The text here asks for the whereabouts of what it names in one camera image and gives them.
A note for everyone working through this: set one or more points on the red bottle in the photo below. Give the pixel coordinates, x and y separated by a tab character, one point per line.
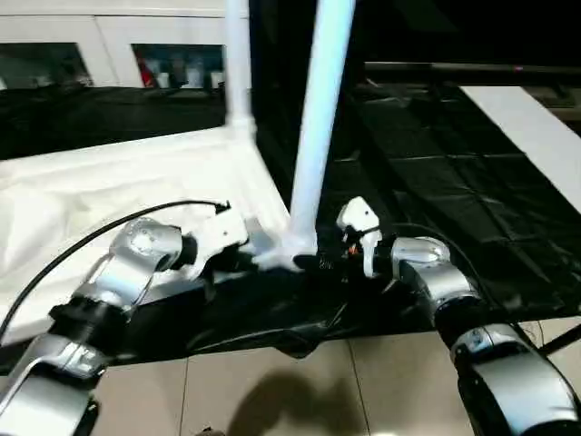
146	75

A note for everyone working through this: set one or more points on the white plastic table top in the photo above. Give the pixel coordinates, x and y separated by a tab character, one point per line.
113	181

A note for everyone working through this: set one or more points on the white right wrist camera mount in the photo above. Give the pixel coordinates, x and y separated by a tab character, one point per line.
358	218

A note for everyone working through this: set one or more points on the black metal stand bar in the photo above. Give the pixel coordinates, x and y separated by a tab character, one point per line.
560	339

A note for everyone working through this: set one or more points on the flat white board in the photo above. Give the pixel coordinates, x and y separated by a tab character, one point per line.
531	122

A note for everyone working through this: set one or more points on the white plastic table leg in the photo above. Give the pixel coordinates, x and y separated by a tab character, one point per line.
320	113
239	63

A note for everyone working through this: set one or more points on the black glossy mat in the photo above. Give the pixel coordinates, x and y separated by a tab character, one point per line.
454	191

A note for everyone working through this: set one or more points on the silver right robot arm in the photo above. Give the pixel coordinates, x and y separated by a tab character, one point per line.
445	281

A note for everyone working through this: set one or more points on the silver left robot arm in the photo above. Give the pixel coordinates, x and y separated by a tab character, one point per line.
113	272

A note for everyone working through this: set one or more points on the white glass-door cabinet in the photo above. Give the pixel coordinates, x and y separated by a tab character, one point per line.
113	27

